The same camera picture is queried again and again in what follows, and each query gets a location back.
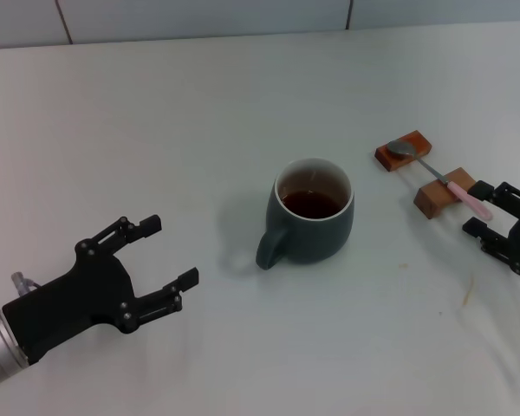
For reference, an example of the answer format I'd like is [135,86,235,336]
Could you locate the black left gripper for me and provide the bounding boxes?
[2,213,200,367]

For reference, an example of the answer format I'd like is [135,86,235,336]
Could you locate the pink handled metal spoon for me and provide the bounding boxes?
[386,139,494,222]

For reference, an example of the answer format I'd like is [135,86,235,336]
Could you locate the grey cup with tea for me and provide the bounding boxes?
[255,156,355,270]

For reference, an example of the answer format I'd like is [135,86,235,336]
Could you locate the light brown arched wooden block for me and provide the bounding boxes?
[413,166,479,220]

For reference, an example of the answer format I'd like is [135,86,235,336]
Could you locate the reddish flat wooden block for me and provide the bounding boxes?
[374,129,434,173]

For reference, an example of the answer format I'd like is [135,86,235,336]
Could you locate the left gripper cable plug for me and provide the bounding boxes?
[10,271,42,298]

